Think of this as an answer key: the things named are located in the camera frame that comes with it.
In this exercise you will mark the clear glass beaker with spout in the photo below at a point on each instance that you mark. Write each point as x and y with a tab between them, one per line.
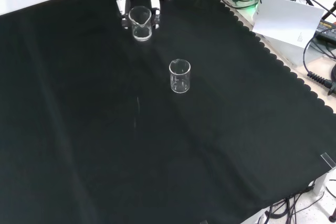
141	35
179	89

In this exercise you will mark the black bench cloth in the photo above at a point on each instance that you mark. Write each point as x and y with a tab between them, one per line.
105	129

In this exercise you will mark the pale folded board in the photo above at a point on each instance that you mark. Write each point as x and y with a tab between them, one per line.
283	19

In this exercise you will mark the black power adapter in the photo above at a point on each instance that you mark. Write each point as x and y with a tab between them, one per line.
326	28

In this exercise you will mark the clear cloth clip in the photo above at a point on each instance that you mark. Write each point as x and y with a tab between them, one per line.
328	159

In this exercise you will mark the white table leg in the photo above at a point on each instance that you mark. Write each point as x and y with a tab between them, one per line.
321	184

